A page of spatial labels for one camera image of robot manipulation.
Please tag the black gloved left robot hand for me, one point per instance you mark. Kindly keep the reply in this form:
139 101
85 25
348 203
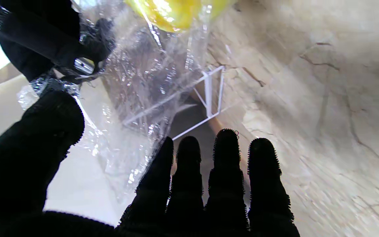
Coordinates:
18 164

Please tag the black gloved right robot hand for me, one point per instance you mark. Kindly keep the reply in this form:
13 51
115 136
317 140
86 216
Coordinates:
35 29

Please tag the clear plastic bread bag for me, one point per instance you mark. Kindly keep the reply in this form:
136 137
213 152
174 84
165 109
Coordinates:
137 85

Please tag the yellow pineapple bun bread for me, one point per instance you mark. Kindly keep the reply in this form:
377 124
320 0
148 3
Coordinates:
169 14

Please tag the small wooden table white frame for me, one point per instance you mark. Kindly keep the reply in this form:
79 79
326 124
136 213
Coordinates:
208 95

